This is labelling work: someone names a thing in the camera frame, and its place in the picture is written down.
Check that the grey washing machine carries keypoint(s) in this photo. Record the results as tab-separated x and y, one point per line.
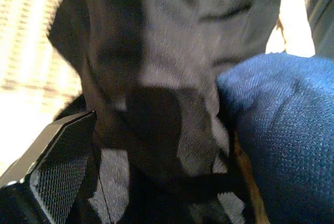
323	12

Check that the navy blue garment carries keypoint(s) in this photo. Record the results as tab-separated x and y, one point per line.
287	119

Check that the black garment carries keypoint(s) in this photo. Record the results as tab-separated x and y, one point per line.
172	51

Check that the pale woven basket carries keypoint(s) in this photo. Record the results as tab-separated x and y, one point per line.
26	38

